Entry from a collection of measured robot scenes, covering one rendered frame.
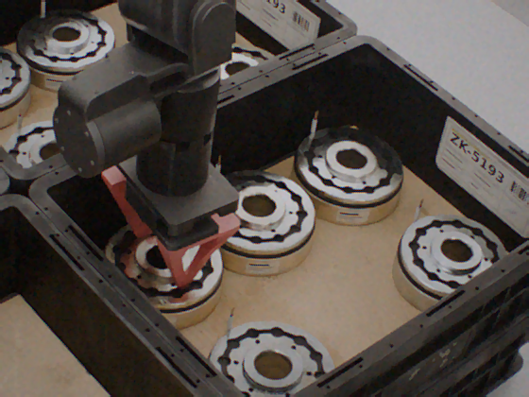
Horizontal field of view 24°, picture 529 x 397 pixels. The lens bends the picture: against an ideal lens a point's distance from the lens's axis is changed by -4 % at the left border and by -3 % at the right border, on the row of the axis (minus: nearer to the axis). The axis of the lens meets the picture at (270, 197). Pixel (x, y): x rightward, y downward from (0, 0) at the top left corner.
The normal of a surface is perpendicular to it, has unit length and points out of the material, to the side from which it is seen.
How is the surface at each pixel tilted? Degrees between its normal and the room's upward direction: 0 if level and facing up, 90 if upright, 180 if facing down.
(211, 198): 0
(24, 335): 0
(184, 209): 0
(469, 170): 90
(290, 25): 90
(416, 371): 90
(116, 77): 13
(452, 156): 90
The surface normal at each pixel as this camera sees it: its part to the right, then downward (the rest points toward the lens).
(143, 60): -0.01, -0.82
